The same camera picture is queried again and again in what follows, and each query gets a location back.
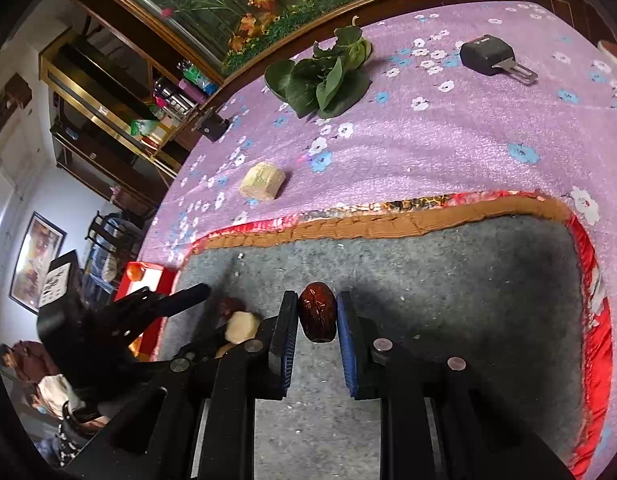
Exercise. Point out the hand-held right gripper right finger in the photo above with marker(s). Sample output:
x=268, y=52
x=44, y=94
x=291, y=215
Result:
x=346, y=345

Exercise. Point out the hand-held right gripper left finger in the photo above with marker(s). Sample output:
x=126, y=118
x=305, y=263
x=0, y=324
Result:
x=284, y=340

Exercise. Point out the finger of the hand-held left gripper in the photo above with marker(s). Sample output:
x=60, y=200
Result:
x=188, y=296
x=136, y=307

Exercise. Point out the red box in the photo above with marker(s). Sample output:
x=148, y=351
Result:
x=153, y=280

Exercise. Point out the red date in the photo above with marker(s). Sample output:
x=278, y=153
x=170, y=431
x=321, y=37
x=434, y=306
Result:
x=231, y=306
x=316, y=312

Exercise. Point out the white fruit piece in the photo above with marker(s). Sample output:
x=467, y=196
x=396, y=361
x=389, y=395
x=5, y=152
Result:
x=241, y=327

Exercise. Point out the person's left forearm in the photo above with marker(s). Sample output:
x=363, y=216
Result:
x=68, y=435

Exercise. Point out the orange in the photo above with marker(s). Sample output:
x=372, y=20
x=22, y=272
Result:
x=134, y=272

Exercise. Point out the black chair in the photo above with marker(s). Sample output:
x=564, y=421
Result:
x=106, y=232

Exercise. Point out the grey felt mat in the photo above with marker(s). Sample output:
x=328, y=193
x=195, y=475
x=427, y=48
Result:
x=463, y=280

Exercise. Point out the beige corn cob piece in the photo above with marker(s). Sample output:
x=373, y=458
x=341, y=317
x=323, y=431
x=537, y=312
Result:
x=262, y=181

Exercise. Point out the small black box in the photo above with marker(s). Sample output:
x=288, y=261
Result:
x=211, y=127

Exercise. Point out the green packet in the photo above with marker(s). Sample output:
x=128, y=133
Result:
x=144, y=128

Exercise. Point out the wooden shelf cabinet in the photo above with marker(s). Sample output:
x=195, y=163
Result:
x=103, y=110

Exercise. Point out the steel thermos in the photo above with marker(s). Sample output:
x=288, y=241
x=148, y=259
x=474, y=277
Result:
x=169, y=95

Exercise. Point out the purple bottle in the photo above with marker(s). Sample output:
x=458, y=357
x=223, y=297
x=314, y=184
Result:
x=192, y=91

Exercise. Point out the green bottle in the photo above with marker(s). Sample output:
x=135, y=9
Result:
x=196, y=76

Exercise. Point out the green bok choy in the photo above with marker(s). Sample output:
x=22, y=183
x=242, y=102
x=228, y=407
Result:
x=318, y=80

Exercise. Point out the black buckle with metal tongue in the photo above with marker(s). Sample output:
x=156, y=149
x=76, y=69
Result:
x=483, y=55

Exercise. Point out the red white round container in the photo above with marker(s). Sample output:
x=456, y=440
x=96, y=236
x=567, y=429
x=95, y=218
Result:
x=613, y=52

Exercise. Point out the framed wall picture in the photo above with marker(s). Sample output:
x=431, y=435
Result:
x=33, y=260

